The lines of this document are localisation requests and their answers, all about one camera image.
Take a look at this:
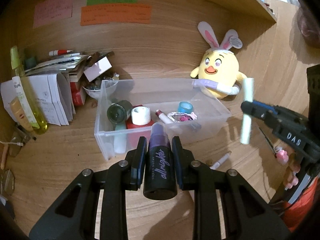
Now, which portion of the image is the pale green tube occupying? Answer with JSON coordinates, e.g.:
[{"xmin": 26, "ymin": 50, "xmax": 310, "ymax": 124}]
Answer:
[{"xmin": 240, "ymin": 77, "xmax": 254, "ymax": 145}]

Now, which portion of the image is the purple black allnighter spray bottle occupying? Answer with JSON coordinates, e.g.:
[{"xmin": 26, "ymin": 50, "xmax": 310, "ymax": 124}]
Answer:
[{"xmin": 143, "ymin": 122, "xmax": 177, "ymax": 200}]

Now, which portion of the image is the pink white braided bracelet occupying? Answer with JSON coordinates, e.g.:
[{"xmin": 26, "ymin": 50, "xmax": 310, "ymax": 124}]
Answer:
[{"xmin": 166, "ymin": 111, "xmax": 198, "ymax": 124}]

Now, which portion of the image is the dark green spray bottle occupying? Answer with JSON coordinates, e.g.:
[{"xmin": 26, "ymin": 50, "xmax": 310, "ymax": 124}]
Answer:
[{"xmin": 107, "ymin": 100, "xmax": 133, "ymax": 124}]

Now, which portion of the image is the white tape roll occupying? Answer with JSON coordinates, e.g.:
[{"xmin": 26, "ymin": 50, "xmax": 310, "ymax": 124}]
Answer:
[{"xmin": 131, "ymin": 106, "xmax": 151, "ymax": 126}]

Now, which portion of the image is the pink hair clip charm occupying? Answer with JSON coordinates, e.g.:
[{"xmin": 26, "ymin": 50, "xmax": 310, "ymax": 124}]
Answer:
[{"xmin": 274, "ymin": 147, "xmax": 289, "ymax": 165}]

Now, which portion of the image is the white eyeliner pencil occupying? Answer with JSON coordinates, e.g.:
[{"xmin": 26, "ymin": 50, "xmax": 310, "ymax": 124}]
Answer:
[{"xmin": 210, "ymin": 151, "xmax": 232, "ymax": 170}]

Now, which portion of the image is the yellow chick bunny plush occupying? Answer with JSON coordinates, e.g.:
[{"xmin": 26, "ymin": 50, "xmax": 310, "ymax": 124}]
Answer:
[{"xmin": 190, "ymin": 21, "xmax": 247, "ymax": 99}]

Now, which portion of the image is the dark blue small box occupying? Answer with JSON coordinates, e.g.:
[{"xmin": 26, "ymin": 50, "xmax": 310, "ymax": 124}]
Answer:
[{"xmin": 188, "ymin": 122, "xmax": 202, "ymax": 132}]

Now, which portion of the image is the blue round container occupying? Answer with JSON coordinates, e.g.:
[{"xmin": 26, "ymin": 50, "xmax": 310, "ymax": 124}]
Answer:
[{"xmin": 177, "ymin": 101, "xmax": 194, "ymax": 114}]

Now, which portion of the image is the pale pink lotion tube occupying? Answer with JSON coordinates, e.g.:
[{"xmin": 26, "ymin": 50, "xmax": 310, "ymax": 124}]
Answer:
[{"xmin": 113, "ymin": 123, "xmax": 127, "ymax": 154}]

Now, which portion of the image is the yellow-green spray bottle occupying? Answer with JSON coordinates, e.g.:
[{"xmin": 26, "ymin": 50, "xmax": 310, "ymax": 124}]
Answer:
[{"xmin": 10, "ymin": 46, "xmax": 48, "ymax": 134}]

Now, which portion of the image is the clear red-capped lip tube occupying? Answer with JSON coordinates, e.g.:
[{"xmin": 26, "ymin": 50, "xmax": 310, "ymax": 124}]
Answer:
[{"xmin": 156, "ymin": 109, "xmax": 174, "ymax": 124}]

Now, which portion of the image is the clear plastic storage bin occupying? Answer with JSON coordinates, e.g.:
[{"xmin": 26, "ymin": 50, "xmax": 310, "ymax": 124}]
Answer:
[{"xmin": 94, "ymin": 79, "xmax": 231, "ymax": 160}]

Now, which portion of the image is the white folded paper leaflet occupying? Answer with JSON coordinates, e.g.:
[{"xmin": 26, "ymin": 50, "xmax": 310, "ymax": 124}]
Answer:
[{"xmin": 0, "ymin": 73, "xmax": 76, "ymax": 126}]

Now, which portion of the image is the glass bowl of trinkets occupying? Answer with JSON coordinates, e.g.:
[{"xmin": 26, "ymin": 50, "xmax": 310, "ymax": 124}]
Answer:
[{"xmin": 83, "ymin": 76, "xmax": 119, "ymax": 100}]

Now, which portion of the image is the stack of books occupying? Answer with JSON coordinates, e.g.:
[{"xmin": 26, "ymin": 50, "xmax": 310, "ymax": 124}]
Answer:
[{"xmin": 25, "ymin": 53, "xmax": 90, "ymax": 106}]

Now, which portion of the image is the small white box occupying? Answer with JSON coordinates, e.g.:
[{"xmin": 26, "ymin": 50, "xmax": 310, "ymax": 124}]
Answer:
[{"xmin": 84, "ymin": 56, "xmax": 112, "ymax": 82}]

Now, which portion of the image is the red white marker pen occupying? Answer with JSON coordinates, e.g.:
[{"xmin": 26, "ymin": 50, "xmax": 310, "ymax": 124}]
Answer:
[{"xmin": 49, "ymin": 49, "xmax": 72, "ymax": 56}]

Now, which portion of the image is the orange paper note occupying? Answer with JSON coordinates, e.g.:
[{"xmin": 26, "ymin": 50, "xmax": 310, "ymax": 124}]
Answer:
[{"xmin": 80, "ymin": 3, "xmax": 152, "ymax": 26}]

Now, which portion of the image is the pink paper note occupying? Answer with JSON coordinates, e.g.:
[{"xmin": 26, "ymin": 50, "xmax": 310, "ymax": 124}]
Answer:
[{"xmin": 33, "ymin": 0, "xmax": 73, "ymax": 29}]

